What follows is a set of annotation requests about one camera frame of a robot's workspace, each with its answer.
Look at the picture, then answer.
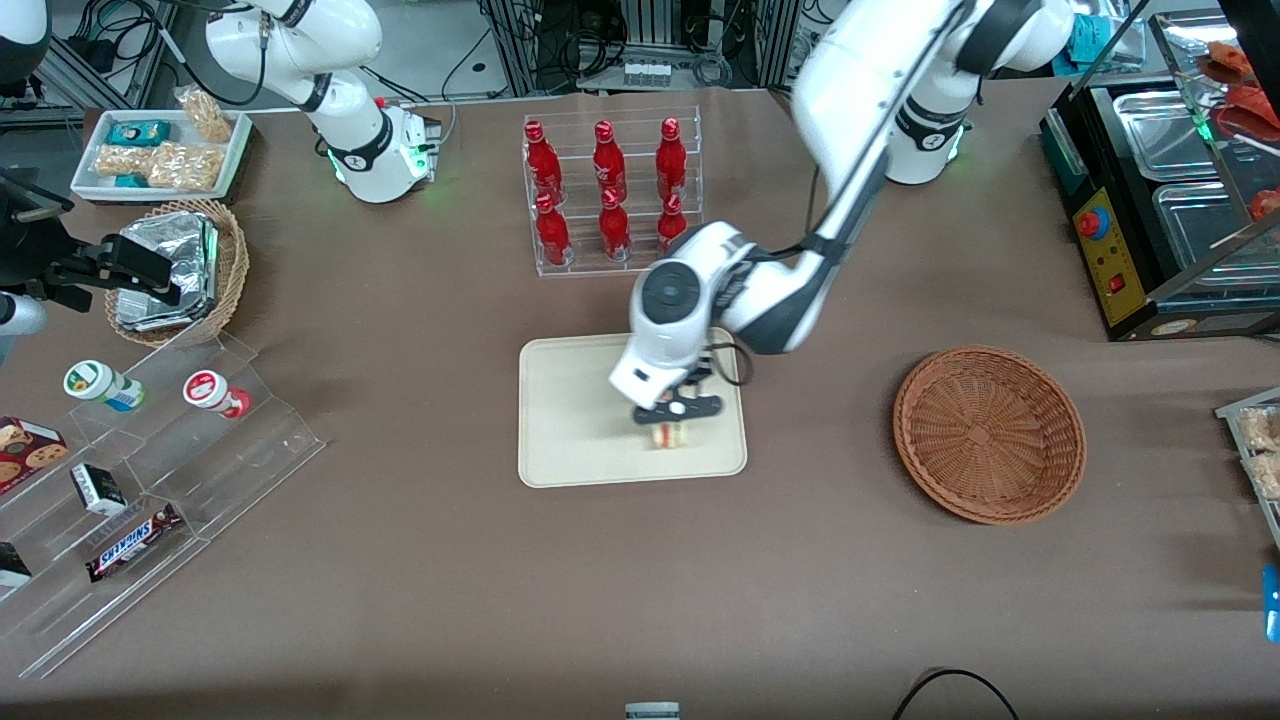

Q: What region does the black food warmer cabinet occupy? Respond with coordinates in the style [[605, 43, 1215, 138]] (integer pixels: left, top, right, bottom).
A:
[[1038, 10, 1280, 343]]

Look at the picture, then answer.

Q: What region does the black floor cable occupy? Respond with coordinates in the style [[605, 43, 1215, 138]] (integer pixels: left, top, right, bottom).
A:
[[892, 668, 1019, 720]]

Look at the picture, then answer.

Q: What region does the red cookie box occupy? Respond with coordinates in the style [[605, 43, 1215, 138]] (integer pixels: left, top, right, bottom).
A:
[[0, 416, 69, 496]]

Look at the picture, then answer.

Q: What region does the beige rectangular tray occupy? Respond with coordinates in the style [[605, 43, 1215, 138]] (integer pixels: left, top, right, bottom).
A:
[[517, 327, 749, 489]]

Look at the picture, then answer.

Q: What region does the red cola bottle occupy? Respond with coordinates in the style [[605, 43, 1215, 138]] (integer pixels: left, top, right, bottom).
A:
[[598, 189, 633, 263], [655, 117, 689, 198], [524, 120, 563, 201], [657, 193, 690, 256], [592, 120, 627, 199], [534, 193, 573, 267]]

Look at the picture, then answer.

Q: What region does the clear acrylic stepped shelf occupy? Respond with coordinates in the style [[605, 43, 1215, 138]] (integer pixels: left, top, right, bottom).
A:
[[0, 330, 326, 681]]

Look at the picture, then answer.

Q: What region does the green lid yogurt cup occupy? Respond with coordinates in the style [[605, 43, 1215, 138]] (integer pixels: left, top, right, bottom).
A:
[[63, 360, 146, 413]]

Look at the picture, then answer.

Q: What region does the foil wrapped package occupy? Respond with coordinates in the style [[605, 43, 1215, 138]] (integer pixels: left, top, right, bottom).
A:
[[115, 212, 221, 333]]

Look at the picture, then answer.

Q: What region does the clear bag of nuts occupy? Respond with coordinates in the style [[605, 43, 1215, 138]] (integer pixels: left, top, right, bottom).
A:
[[148, 142, 226, 193], [95, 145, 151, 181], [175, 85, 234, 144]]

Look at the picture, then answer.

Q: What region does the teal snack box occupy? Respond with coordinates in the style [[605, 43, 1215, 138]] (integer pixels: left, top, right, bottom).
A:
[[107, 120, 173, 148]]

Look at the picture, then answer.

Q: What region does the wire rack tray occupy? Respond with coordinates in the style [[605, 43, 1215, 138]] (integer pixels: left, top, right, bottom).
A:
[[1215, 388, 1280, 551]]

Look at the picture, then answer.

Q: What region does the clear acrylic bottle rack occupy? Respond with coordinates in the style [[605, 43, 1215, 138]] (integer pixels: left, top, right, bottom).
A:
[[522, 105, 706, 279]]

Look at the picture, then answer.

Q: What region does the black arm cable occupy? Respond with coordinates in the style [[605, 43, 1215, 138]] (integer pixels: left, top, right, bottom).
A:
[[745, 0, 986, 263]]

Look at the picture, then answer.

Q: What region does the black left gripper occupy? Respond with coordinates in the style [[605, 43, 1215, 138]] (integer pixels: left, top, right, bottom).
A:
[[631, 372, 724, 427]]

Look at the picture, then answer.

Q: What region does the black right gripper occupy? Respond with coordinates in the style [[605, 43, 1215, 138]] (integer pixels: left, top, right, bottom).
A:
[[0, 170, 184, 307]]

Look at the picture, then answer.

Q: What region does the light tan wicker basket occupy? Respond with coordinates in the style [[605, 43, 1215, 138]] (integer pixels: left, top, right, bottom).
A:
[[104, 198, 250, 349]]

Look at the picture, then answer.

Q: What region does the teal cloth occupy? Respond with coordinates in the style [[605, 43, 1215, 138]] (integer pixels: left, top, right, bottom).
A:
[[1068, 15, 1123, 63]]

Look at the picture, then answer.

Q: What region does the brown wicker basket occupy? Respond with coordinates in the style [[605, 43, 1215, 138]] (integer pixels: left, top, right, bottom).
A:
[[892, 345, 1088, 526]]

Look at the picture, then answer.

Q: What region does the red lid yogurt cup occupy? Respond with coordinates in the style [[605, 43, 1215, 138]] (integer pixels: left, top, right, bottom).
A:
[[183, 370, 252, 420]]

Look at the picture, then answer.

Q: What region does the white rectangular snack tray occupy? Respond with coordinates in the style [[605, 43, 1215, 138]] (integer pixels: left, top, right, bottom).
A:
[[70, 108, 254, 204]]

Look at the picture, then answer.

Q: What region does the Snickers chocolate bar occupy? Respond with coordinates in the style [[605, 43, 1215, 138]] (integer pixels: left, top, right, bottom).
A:
[[85, 503, 184, 584]]

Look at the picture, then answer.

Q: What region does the steel food pan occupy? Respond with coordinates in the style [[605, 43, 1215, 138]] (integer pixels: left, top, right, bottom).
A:
[[1153, 183, 1280, 291], [1112, 90, 1256, 183]]

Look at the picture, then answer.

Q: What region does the small black white box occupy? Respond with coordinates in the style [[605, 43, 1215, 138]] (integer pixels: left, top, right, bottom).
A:
[[70, 463, 128, 517]]

